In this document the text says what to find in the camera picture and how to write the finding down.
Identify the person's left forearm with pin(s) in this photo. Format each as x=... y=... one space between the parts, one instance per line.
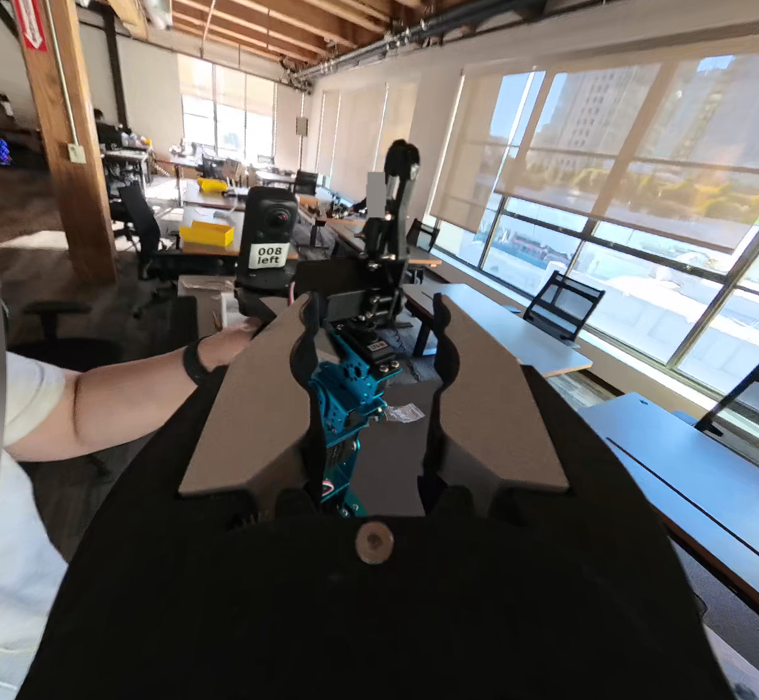
x=118 y=398

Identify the black mesh office chair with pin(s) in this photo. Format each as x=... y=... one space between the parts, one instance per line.
x=563 y=303

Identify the far end window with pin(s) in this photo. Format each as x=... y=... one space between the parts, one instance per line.
x=228 y=119

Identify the black wristband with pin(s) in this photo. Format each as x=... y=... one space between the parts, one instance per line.
x=195 y=362

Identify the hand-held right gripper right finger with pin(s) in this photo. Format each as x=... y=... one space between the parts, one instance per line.
x=498 y=415

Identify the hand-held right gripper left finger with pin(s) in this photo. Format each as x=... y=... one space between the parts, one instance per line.
x=249 y=415

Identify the large yellow bin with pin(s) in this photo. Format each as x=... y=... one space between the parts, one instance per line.
x=207 y=233

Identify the blue toy robot arm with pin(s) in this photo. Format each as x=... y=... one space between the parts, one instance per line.
x=350 y=380

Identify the person's left hand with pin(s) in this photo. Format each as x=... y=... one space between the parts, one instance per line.
x=231 y=341

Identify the wood edged office desk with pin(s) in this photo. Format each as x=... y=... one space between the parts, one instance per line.
x=201 y=208
x=347 y=232

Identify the grey office desk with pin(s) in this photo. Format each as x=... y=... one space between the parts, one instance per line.
x=504 y=332

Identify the person in white shirt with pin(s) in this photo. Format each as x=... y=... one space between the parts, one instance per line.
x=23 y=534

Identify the small yellow bin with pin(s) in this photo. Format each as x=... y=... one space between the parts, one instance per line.
x=212 y=184

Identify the white cardboard box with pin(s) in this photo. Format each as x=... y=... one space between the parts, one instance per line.
x=204 y=303

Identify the wooden post with sign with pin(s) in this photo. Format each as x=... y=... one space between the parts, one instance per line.
x=71 y=119

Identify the red wall sign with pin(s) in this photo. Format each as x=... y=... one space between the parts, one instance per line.
x=26 y=1

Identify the small clear plastic bag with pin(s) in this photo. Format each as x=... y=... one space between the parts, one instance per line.
x=405 y=412

